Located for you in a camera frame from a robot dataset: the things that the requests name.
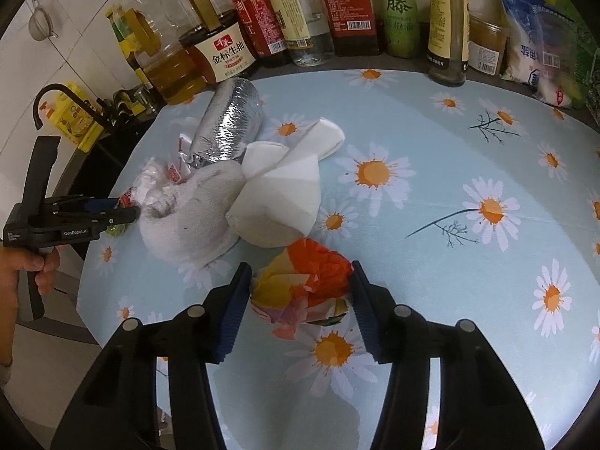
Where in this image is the black faucet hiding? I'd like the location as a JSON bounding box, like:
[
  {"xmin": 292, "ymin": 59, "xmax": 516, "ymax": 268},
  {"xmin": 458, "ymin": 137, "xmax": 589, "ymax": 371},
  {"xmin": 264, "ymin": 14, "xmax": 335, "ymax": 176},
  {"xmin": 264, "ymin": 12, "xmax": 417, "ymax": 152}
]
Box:
[{"xmin": 33, "ymin": 83, "xmax": 106, "ymax": 141}]

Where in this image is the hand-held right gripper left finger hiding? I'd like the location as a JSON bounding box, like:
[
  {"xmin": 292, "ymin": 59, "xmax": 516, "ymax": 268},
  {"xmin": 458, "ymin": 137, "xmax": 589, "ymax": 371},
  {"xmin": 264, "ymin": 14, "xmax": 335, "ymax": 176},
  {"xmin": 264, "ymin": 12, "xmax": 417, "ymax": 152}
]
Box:
[{"xmin": 51, "ymin": 261, "xmax": 254, "ymax": 450}]

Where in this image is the metal mesh strainer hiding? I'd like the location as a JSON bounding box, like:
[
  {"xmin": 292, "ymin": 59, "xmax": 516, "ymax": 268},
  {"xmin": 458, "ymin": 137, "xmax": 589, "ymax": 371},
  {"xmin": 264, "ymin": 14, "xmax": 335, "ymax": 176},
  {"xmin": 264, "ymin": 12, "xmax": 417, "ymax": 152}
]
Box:
[{"xmin": 28, "ymin": 0, "xmax": 59, "ymax": 41}]

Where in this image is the small brown paste jar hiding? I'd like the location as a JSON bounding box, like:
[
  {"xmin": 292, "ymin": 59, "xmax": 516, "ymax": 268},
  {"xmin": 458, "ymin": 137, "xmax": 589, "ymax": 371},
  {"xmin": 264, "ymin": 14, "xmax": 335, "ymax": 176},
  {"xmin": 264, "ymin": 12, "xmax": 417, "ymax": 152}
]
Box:
[{"xmin": 467, "ymin": 13, "xmax": 511, "ymax": 77}]

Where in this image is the clear cooking oil jug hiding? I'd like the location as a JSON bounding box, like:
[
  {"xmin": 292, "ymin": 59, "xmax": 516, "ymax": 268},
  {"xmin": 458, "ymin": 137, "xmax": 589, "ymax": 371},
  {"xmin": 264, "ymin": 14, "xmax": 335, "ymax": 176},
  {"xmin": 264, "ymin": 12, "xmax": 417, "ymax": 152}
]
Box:
[{"xmin": 126, "ymin": 0, "xmax": 221, "ymax": 106}]

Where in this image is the white crumpled wrapper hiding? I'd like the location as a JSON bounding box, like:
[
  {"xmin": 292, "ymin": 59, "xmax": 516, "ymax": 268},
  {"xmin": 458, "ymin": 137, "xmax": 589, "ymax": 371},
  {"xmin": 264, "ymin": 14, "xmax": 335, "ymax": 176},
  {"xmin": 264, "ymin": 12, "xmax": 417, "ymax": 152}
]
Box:
[{"xmin": 132, "ymin": 156, "xmax": 175, "ymax": 207}]

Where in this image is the tall clear bottle yellow label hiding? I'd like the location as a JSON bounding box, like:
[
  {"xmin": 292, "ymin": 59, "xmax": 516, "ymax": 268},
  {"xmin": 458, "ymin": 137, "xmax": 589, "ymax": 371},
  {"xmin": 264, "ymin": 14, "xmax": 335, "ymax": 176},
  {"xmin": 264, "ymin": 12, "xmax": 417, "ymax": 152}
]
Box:
[{"xmin": 424, "ymin": 0, "xmax": 472, "ymax": 86}]

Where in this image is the white blue plastic bag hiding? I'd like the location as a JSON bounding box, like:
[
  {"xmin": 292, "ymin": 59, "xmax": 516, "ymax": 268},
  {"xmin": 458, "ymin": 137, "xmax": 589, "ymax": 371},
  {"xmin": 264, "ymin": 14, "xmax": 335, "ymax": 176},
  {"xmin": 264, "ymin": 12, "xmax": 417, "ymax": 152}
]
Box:
[{"xmin": 498, "ymin": 0, "xmax": 587, "ymax": 108}]

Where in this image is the silver foil bag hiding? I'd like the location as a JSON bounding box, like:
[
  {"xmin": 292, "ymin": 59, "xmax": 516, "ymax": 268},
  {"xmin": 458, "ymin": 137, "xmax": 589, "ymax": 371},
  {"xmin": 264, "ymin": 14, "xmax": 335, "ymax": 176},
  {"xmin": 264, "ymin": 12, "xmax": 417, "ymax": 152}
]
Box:
[{"xmin": 186, "ymin": 78, "xmax": 266, "ymax": 170}]

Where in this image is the clear bottle beige label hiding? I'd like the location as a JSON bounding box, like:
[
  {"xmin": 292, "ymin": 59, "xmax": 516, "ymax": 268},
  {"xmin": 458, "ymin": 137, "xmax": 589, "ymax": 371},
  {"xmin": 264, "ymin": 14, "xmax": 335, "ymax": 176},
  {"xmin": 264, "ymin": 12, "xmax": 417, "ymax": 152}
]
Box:
[{"xmin": 262, "ymin": 0, "xmax": 336, "ymax": 67}]

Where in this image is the orange paper wrapper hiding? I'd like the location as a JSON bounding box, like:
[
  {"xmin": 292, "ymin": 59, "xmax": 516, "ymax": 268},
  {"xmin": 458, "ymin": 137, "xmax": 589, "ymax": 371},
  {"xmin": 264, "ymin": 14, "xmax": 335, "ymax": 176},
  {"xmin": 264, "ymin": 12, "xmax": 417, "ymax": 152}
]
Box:
[{"xmin": 250, "ymin": 238, "xmax": 356, "ymax": 338}]

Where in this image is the person's left hand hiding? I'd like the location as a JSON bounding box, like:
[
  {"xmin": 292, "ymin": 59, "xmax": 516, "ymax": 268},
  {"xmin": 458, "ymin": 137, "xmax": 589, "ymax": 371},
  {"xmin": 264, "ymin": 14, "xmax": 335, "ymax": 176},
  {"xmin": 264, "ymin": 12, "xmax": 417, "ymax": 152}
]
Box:
[{"xmin": 0, "ymin": 244, "xmax": 62, "ymax": 296}]

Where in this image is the black yellow scouring cloth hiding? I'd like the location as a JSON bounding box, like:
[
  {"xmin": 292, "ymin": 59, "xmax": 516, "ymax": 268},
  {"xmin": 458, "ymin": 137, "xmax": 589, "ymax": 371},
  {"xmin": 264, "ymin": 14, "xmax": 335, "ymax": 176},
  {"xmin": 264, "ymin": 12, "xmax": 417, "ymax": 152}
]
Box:
[{"xmin": 96, "ymin": 87, "xmax": 144, "ymax": 125}]

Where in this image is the dark soy sauce jug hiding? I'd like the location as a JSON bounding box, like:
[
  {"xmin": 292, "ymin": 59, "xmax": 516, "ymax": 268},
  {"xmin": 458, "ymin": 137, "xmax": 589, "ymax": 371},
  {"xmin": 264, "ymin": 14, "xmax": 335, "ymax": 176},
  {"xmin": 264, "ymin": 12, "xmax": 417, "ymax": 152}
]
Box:
[{"xmin": 178, "ymin": 0, "xmax": 258, "ymax": 85}]

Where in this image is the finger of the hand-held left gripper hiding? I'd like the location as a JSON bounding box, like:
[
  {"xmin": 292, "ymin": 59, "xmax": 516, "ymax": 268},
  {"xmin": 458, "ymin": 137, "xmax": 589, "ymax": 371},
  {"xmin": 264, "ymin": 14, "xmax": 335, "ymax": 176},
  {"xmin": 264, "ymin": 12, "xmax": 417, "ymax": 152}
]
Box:
[
  {"xmin": 44, "ymin": 197, "xmax": 120, "ymax": 214},
  {"xmin": 56, "ymin": 207, "xmax": 140, "ymax": 230}
]

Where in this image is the yellow dish soap bottle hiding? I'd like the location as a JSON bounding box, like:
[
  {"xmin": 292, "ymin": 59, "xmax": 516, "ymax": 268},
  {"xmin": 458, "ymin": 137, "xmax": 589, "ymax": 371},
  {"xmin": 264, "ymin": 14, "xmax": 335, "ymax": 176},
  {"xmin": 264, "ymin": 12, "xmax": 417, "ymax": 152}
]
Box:
[{"xmin": 51, "ymin": 82, "xmax": 104, "ymax": 153}]

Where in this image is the black kitchen sink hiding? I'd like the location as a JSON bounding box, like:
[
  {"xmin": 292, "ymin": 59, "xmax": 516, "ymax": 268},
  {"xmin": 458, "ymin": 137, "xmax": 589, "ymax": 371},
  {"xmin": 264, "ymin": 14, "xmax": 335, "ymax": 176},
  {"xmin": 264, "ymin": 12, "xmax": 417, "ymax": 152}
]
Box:
[{"xmin": 56, "ymin": 117, "xmax": 158, "ymax": 263}]

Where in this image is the dark bottle red green label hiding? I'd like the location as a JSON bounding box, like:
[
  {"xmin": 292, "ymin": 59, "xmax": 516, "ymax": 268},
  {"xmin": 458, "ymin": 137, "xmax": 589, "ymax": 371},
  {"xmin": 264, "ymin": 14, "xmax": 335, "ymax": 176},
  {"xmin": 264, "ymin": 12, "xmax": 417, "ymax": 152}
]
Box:
[{"xmin": 222, "ymin": 0, "xmax": 291, "ymax": 69}]

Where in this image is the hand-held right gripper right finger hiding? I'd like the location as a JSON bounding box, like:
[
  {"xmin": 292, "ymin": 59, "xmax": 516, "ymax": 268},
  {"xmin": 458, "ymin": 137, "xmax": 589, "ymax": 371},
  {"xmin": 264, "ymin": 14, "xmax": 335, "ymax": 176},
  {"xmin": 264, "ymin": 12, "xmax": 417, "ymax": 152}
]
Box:
[{"xmin": 349, "ymin": 260, "xmax": 570, "ymax": 450}]

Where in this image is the yellow green bottle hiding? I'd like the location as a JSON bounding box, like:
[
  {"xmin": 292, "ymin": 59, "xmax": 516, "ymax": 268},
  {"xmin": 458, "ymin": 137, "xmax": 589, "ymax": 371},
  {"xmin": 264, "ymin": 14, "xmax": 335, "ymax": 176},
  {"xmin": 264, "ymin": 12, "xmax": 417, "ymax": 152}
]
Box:
[{"xmin": 104, "ymin": 4, "xmax": 155, "ymax": 90}]

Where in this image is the daisy print tablecloth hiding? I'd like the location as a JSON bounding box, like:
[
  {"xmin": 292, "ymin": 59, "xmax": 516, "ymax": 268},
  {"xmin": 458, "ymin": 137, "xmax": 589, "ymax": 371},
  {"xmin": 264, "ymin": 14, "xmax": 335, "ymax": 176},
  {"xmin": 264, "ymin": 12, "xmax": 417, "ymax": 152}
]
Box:
[{"xmin": 77, "ymin": 69, "xmax": 600, "ymax": 450}]

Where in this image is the white grey cloth rag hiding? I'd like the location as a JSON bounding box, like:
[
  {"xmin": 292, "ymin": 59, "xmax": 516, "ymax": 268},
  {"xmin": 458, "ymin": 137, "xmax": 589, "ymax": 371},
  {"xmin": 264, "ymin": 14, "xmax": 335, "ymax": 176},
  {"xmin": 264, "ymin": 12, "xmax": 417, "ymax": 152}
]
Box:
[{"xmin": 137, "ymin": 163, "xmax": 248, "ymax": 263}]

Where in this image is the white folded paper napkin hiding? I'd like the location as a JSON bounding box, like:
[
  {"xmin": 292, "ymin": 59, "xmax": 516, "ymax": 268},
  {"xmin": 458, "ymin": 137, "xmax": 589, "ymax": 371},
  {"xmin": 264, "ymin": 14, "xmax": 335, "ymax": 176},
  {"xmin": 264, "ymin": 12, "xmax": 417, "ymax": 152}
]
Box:
[{"xmin": 225, "ymin": 117, "xmax": 346, "ymax": 248}]

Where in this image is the red white candy wrapper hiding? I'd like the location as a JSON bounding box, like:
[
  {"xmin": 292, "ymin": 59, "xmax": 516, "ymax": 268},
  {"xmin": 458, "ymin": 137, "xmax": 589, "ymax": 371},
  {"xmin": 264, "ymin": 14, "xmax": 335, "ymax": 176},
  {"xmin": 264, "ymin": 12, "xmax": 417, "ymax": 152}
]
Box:
[{"xmin": 164, "ymin": 159, "xmax": 191, "ymax": 185}]

